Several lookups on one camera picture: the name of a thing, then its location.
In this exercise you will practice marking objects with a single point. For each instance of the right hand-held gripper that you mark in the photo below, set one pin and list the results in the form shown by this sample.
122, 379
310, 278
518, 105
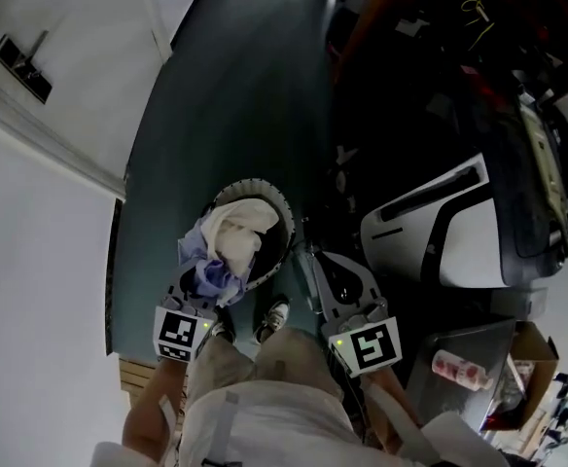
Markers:
369, 346

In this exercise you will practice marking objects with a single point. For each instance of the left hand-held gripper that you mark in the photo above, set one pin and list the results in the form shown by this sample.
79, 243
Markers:
179, 331

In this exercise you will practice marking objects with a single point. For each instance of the round black laundry basket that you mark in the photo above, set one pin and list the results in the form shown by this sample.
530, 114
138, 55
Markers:
279, 256

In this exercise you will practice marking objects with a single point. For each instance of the lavender blue clothes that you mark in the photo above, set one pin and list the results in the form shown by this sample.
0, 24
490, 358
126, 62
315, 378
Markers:
216, 275

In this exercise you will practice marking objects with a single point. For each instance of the white clothes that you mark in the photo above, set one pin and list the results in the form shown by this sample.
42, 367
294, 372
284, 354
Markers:
237, 234

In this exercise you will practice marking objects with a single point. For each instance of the person's left forearm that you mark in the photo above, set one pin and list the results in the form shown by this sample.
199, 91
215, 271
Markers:
148, 411

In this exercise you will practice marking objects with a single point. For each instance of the person's right forearm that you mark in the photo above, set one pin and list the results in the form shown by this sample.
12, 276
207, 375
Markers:
391, 406

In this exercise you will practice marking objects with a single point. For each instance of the white machine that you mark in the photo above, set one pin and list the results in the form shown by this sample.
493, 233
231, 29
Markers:
430, 241

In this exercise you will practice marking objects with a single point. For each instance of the person's left shoe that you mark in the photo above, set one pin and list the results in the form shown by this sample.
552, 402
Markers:
218, 331

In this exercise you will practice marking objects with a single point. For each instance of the person's shoe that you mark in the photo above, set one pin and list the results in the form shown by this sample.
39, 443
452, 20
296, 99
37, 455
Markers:
274, 316
218, 331

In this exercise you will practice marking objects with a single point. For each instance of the person's right shoe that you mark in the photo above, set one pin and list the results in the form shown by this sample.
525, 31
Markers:
274, 316

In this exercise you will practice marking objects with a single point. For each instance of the wooden slat board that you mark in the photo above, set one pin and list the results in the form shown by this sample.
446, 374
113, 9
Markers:
135, 377

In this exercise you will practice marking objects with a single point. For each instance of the person's beige shorts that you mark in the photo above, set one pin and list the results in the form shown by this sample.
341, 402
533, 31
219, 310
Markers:
259, 363

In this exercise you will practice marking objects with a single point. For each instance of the person's white shirt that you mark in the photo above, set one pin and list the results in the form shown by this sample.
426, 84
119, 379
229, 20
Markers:
264, 431

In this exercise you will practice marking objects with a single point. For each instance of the pink patterned bottle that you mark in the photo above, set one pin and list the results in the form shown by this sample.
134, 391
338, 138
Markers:
459, 370

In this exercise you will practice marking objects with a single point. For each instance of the brown cardboard box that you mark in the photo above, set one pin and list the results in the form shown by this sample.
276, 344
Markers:
534, 363

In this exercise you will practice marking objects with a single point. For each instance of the white door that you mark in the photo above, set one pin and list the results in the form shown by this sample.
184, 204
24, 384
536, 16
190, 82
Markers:
60, 66

